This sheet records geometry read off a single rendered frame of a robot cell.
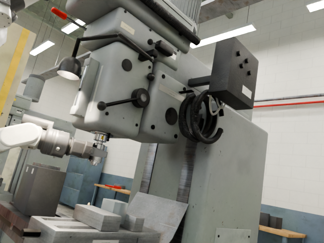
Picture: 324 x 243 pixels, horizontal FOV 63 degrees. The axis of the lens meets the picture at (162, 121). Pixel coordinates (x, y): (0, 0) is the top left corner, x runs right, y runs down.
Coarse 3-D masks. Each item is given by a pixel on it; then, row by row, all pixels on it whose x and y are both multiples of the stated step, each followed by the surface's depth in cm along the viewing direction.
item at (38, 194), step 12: (36, 168) 106; (48, 168) 109; (24, 180) 115; (36, 180) 104; (48, 180) 107; (60, 180) 110; (24, 192) 110; (36, 192) 104; (48, 192) 107; (60, 192) 110; (24, 204) 104; (36, 204) 104; (48, 204) 107; (48, 216) 106
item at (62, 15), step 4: (52, 8) 95; (52, 12) 95; (56, 12) 95; (60, 12) 96; (60, 16) 97; (64, 16) 97; (68, 20) 99; (72, 20) 100; (76, 24) 101; (84, 28) 103
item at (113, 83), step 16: (112, 48) 91; (128, 48) 94; (112, 64) 90; (128, 64) 93; (144, 64) 99; (96, 80) 92; (112, 80) 89; (128, 80) 93; (144, 80) 98; (96, 96) 89; (112, 96) 88; (128, 96) 93; (96, 112) 86; (112, 112) 88; (128, 112) 93; (80, 128) 96; (96, 128) 88; (112, 128) 89; (128, 128) 93
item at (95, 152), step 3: (93, 147) 91; (93, 150) 90; (96, 150) 92; (99, 150) 92; (102, 150) 93; (93, 153) 91; (96, 153) 92; (99, 153) 92; (102, 153) 92; (105, 153) 93; (96, 156) 92; (99, 156) 92; (102, 156) 92; (105, 156) 93
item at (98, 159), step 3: (96, 147) 93; (99, 147) 93; (102, 147) 94; (90, 156) 93; (93, 156) 92; (90, 159) 92; (93, 159) 92; (96, 159) 92; (99, 159) 93; (99, 162) 93
